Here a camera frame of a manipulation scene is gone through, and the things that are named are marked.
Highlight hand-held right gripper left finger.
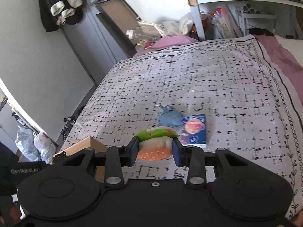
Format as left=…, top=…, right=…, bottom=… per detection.
left=53, top=137, right=140, bottom=185

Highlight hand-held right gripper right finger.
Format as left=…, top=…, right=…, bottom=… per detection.
left=172, top=137, right=258, bottom=188

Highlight burger plush toy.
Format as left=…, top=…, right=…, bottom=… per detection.
left=134, top=126, right=180, bottom=160

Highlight brown cardboard box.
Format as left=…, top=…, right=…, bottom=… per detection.
left=52, top=136, right=109, bottom=182

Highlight white plastic bag red print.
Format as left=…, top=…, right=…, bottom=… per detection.
left=33, top=132, right=56, bottom=165

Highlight grey white plastic bag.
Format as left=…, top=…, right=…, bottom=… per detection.
left=15, top=125, right=39, bottom=162

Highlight small blue fuzzy cloth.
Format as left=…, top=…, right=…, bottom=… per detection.
left=157, top=105, right=185, bottom=128

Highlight black and white printed blanket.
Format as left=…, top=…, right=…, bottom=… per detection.
left=57, top=34, right=303, bottom=220

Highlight grey wardrobe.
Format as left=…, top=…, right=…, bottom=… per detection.
left=60, top=0, right=134, bottom=86

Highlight clear plastic bottle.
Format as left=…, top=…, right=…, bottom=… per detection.
left=126, top=27, right=161, bottom=42

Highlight pile of clear plastic bags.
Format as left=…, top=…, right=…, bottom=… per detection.
left=137, top=12, right=197, bottom=43

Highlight flattened cardboard box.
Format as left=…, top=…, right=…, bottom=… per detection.
left=96, top=0, right=140, bottom=58

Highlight red and white packaging bags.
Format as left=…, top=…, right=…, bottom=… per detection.
left=200, top=7, right=235, bottom=37

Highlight white pillow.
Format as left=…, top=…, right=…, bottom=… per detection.
left=275, top=35, right=303, bottom=61

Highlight white metal rack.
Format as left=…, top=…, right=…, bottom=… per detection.
left=234, top=3, right=277, bottom=37

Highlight hanging black and white clothes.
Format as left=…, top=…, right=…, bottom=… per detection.
left=38, top=0, right=87, bottom=33

